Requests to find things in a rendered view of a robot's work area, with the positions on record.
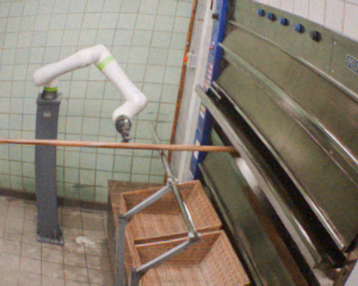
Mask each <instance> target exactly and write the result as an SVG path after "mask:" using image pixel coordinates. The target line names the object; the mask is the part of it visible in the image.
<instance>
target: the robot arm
mask: <svg viewBox="0 0 358 286"><path fill-rule="evenodd" d="M93 63H94V64H95V66H97V68H98V70H100V72H101V74H102V73H103V75H104V76H105V77H107V79H108V80H109V81H110V82H111V83H113V85H114V87H115V88H116V89H117V90H118V91H119V93H120V94H121V95H122V96H123V97H124V98H125V103H124V104H123V105H122V106H121V107H119V108H118V109H116V110H115V111H114V112H113V114H112V120H113V122H114V124H115V127H116V130H117V131H118V132H119V133H120V134H121V135H122V137H123V139H122V140H121V142H122V143H129V142H128V140H130V135H129V132H130V130H131V126H134V124H132V122H131V120H132V119H133V118H134V117H135V116H137V115H138V113H139V112H141V111H142V110H144V109H145V108H146V106H147V97H146V95H144V94H143V93H142V92H141V91H140V90H139V89H138V88H136V86H135V85H134V84H133V83H132V82H131V81H130V79H129V78H127V76H126V75H125V74H124V72H123V70H122V69H121V67H119V65H118V63H117V61H116V60H115V59H114V58H113V57H112V55H111V54H110V53H109V51H108V50H107V49H106V47H104V46H103V45H100V44H97V45H96V46H94V47H93V48H90V49H83V50H81V51H79V52H77V53H76V54H73V55H72V56H69V57H68V58H65V59H64V60H63V61H60V62H57V63H54V64H48V65H46V66H45V67H43V68H40V69H37V70H36V71H35V73H34V75H33V79H32V81H33V83H34V85H36V86H37V87H42V86H43V92H42V94H41V99H43V100H56V99H57V98H58V92H57V89H58V86H59V78H60V75H63V74H66V73H68V72H71V71H76V70H78V69H80V68H85V67H88V66H90V65H92V64H93Z"/></svg>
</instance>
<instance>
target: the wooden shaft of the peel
mask: <svg viewBox="0 0 358 286"><path fill-rule="evenodd" d="M0 143H2V144H17V145H34V146H72V147H94V148H119V149H146V150H174V152H238V151H237V150H236V148H235V146H190V145H165V144H140V143H116V142H94V141H74V140H23V139H9V138H0Z"/></svg>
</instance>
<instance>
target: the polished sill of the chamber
mask: <svg viewBox="0 0 358 286"><path fill-rule="evenodd" d="M211 133H212V136H213V137H214V139H215V141H216V142H217V144H218V145H219V146H234V144H233V143H232V142H231V140H230V139H229V138H228V137H227V135H226V134H225V133H224V131H223V130H222V129H221V128H212V131H211ZM223 154H224V155H225V157H226V158H227V160H228V161H229V163H230V164H231V166H232V167H233V169H234V171H235V172H236V174H237V175H238V176H239V178H240V181H241V183H242V184H243V186H244V187H245V188H246V190H247V192H248V193H249V195H250V196H251V199H252V201H253V202H254V204H255V205H256V206H257V210H259V212H260V215H261V216H262V218H263V219H264V222H266V224H267V226H268V228H269V230H270V231H271V233H272V235H273V236H274V239H275V241H277V243H278V246H279V248H280V249H281V252H282V253H283V255H284V256H285V257H286V260H287V262H288V263H289V265H290V266H291V268H292V271H293V273H295V275H296V277H297V279H298V281H299V283H300V284H301V285H302V286H321V285H320V283H319V281H318V279H317V278H316V276H315V275H314V273H313V271H312V270H311V268H310V267H309V264H308V262H307V261H306V260H305V258H304V256H303V255H302V253H301V252H300V250H299V248H298V247H297V245H296V243H295V241H294V240H293V238H292V236H291V234H290V233H289V231H287V228H286V226H285V225H284V223H283V222H282V220H281V219H280V217H279V215H278V214H277V212H276V210H275V209H274V207H273V205H272V204H271V202H270V201H269V200H268V197H267V196H266V194H265V193H264V191H263V189H262V187H261V186H260V185H259V184H258V182H257V180H256V179H255V177H254V174H253V173H252V172H251V171H250V169H248V166H247V165H246V164H245V162H244V160H243V159H242V158H241V155H240V154H239V153H238V152H223Z"/></svg>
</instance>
